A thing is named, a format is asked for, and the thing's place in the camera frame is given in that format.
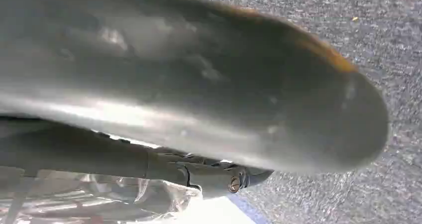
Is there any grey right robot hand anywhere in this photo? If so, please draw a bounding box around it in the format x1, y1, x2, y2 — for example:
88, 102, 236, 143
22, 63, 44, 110
0, 0, 390, 224

